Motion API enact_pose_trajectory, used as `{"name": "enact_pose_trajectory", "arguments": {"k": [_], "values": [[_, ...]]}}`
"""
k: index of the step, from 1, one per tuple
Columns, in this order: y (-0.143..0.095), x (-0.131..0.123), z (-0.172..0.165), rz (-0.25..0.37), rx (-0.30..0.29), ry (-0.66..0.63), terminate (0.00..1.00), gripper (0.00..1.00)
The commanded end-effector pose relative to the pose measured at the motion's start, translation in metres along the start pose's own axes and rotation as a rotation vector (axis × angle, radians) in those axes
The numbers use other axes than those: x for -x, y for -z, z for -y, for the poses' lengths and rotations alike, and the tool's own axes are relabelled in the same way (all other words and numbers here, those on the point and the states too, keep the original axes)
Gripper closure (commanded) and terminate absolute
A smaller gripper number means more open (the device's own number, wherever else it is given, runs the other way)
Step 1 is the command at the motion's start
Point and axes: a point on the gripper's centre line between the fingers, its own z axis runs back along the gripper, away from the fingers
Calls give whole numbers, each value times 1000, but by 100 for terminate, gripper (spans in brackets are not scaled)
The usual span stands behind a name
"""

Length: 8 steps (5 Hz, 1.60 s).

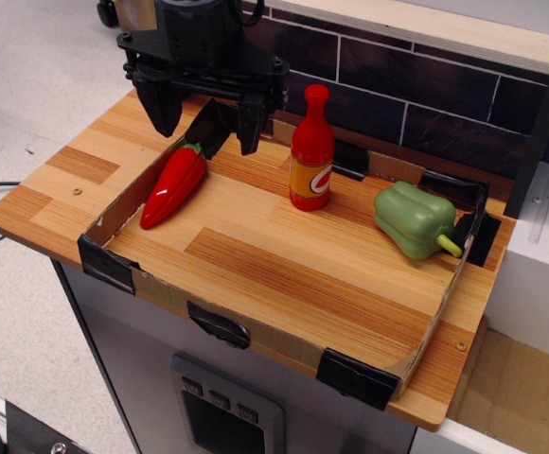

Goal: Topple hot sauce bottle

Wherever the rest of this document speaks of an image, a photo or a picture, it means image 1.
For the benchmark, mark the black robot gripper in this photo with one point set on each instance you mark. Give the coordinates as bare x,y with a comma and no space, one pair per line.
201,47

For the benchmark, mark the red hot sauce bottle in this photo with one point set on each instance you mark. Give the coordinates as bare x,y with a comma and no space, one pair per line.
312,153

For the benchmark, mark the cardboard fence with black tape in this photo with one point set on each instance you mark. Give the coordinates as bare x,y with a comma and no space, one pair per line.
326,293

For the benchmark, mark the red toy chili pepper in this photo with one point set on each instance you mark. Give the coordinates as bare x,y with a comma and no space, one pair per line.
183,171

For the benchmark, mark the black caster wheel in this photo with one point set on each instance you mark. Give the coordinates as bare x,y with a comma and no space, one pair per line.
107,13

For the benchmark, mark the green toy bell pepper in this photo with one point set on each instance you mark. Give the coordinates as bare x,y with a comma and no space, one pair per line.
420,223

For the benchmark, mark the grey oven control panel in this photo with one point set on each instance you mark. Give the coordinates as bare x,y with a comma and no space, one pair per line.
222,416

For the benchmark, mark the light wooden top shelf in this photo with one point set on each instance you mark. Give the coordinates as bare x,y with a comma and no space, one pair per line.
477,38

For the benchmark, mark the white toy sink unit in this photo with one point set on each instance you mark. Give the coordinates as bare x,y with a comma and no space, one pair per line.
518,306

